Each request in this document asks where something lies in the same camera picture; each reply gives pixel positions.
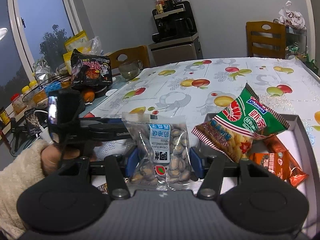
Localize yellow lid jar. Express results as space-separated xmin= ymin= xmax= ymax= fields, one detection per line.
xmin=21 ymin=80 xmax=38 ymax=95

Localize orange snack packets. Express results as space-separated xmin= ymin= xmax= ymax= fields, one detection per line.
xmin=249 ymin=135 xmax=309 ymax=187

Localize person's left hand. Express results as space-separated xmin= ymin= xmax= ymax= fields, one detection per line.
xmin=41 ymin=141 xmax=102 ymax=176

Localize black water dispenser machine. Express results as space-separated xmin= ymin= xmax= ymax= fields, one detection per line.
xmin=149 ymin=1 xmax=203 ymax=66

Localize orange fruit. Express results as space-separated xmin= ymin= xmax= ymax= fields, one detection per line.
xmin=81 ymin=89 xmax=95 ymax=103

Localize black instant noodle bag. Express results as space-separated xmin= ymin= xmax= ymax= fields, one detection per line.
xmin=71 ymin=49 xmax=113 ymax=87

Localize fruit pattern tablecloth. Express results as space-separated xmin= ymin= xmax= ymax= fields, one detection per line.
xmin=82 ymin=56 xmax=320 ymax=188

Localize green prawn cracker bag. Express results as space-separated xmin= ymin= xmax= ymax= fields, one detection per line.
xmin=192 ymin=84 xmax=290 ymax=163

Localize glass cup green tint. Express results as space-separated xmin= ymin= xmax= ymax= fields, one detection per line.
xmin=118 ymin=60 xmax=143 ymax=80

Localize white charging cable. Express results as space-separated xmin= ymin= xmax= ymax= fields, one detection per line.
xmin=32 ymin=109 xmax=54 ymax=145

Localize red lid jar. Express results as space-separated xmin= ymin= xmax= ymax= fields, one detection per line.
xmin=10 ymin=93 xmax=27 ymax=114

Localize wooden chair behind table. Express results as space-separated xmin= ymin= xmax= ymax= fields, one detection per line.
xmin=106 ymin=45 xmax=151 ymax=76

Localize blue package on windowsill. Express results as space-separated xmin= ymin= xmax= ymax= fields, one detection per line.
xmin=44 ymin=81 xmax=62 ymax=96

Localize wooden chair right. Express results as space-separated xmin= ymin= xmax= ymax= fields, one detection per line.
xmin=246 ymin=21 xmax=286 ymax=59

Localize yellow snack bag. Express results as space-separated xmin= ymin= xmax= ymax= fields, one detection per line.
xmin=63 ymin=30 xmax=89 ymax=74

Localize cream fleece sleeve forearm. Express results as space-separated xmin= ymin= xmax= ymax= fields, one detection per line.
xmin=0 ymin=140 xmax=48 ymax=239

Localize smartphone on stand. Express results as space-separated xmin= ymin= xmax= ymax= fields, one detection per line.
xmin=24 ymin=108 xmax=41 ymax=136

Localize clear bag watermelon seeds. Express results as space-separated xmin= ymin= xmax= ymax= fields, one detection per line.
xmin=122 ymin=112 xmax=192 ymax=190

